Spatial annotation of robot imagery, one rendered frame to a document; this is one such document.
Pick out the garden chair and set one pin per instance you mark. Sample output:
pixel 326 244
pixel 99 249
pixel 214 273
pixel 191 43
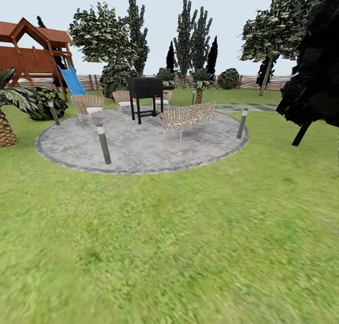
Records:
pixel 187 117
pixel 122 98
pixel 167 94
pixel 87 104

